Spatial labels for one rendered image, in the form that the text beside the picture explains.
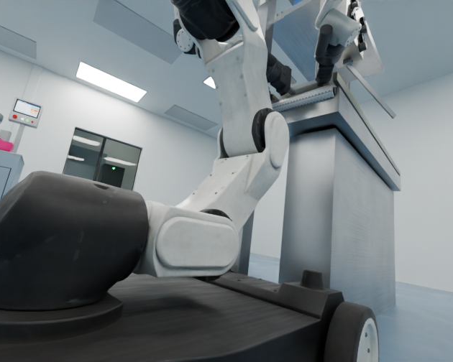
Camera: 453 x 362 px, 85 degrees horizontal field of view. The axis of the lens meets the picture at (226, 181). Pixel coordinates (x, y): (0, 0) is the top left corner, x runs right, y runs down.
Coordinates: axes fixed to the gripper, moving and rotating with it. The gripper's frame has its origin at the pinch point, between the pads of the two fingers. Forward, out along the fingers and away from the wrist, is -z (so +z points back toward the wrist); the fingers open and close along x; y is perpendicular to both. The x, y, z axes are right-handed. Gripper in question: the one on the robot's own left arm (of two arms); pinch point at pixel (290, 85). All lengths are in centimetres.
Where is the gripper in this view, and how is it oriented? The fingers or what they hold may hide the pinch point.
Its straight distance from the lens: 115.4
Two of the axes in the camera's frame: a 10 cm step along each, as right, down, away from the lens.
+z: -7.6, -2.3, -6.1
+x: -1.2, 9.7, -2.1
